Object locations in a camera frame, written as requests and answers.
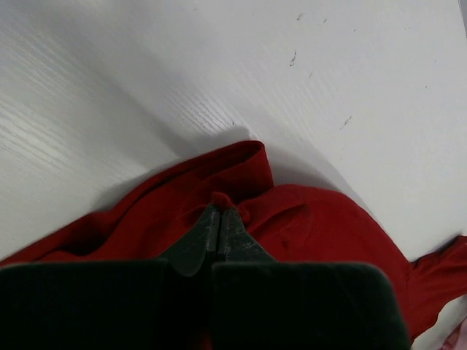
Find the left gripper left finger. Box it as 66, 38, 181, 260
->
158, 205, 221, 276

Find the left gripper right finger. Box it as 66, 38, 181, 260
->
217, 208, 275, 263

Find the red t shirt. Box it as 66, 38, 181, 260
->
2, 141, 466, 339

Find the pink t shirt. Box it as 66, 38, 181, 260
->
441, 320, 467, 350

